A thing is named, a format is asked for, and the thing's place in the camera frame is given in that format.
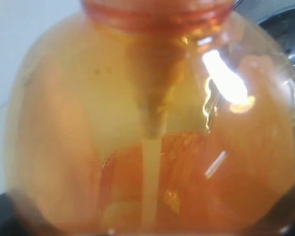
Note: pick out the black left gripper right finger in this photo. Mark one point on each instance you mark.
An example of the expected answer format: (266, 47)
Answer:
(286, 214)

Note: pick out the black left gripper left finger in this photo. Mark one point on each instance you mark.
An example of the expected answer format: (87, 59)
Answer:
(9, 225)

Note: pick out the orange dish soap pump bottle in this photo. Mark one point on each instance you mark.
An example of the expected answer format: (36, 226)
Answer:
(137, 117)

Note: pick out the steel mesh strainer basket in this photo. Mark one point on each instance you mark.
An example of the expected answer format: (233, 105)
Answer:
(274, 69)

